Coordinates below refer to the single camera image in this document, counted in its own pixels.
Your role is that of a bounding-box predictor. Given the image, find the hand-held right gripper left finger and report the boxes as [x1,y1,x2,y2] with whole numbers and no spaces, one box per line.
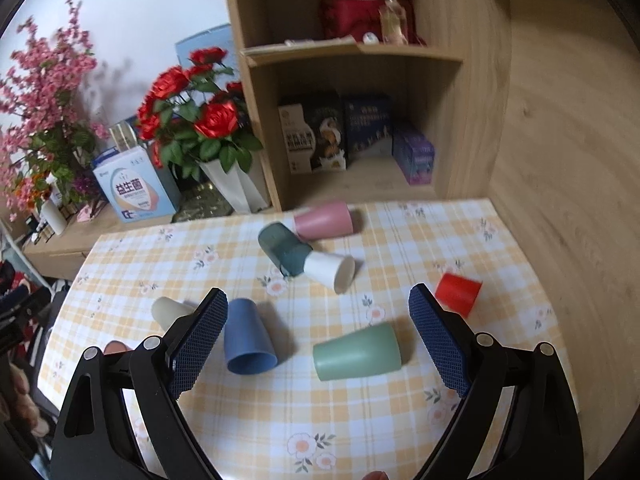
[49,287,229,480]

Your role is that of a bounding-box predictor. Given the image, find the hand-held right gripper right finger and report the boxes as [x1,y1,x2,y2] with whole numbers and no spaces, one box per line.
[408,283,585,480]

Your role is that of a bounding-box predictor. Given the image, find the cream cup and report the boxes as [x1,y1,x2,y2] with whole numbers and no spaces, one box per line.
[151,296,197,333]

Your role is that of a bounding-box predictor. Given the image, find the blue cup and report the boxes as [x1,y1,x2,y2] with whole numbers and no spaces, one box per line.
[223,298,277,376]

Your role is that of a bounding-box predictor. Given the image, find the red cup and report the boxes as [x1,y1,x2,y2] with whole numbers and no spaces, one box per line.
[434,273,483,318]

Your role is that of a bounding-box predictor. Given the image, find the light green cup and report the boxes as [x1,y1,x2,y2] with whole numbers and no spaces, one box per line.
[313,322,404,382]

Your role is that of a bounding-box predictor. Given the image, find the dark teal cup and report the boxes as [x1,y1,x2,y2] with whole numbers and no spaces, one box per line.
[257,222,313,278]

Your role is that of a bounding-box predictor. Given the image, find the white cup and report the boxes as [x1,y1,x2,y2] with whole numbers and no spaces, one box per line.
[303,252,356,295]

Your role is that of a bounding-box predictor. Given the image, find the pink cup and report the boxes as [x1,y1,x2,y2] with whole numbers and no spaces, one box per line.
[293,201,355,241]

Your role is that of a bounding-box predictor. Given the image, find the checkered floral tablecloth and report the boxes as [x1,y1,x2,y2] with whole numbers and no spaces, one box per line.
[36,198,581,480]

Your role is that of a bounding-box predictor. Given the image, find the green glass dish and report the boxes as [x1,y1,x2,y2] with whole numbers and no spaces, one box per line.
[171,182,235,224]

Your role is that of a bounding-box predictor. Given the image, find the white vase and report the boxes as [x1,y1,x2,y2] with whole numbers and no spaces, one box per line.
[199,157,271,214]

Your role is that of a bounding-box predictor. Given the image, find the white and blue box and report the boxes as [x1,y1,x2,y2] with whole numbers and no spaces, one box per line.
[91,146,182,224]

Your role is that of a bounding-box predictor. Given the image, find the purple box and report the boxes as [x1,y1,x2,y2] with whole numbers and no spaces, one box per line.
[391,121,436,186]

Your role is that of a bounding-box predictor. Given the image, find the white spray bottle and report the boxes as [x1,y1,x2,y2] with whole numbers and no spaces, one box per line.
[41,195,68,237]

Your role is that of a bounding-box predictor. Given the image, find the small striped box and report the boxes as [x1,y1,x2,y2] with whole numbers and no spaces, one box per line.
[109,121,138,153]

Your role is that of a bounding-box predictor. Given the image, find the white carton box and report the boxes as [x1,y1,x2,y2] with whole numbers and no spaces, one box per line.
[278,102,318,175]

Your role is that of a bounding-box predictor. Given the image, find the red rose bouquet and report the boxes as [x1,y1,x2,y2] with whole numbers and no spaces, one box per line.
[135,47,264,181]

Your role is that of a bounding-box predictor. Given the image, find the dark blue box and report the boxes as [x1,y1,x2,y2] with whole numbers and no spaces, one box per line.
[342,94,394,164]

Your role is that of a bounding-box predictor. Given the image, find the dark illustrated box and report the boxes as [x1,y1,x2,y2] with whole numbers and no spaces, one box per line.
[304,92,348,173]

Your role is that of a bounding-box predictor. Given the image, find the wooden shelf cabinet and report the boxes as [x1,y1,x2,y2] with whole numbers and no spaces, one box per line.
[220,0,513,212]

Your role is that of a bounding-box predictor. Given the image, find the pink blossom branches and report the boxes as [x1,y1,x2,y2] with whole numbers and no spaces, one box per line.
[0,0,111,222]

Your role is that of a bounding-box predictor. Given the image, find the red gift basket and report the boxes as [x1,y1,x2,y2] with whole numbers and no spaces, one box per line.
[319,0,416,43]

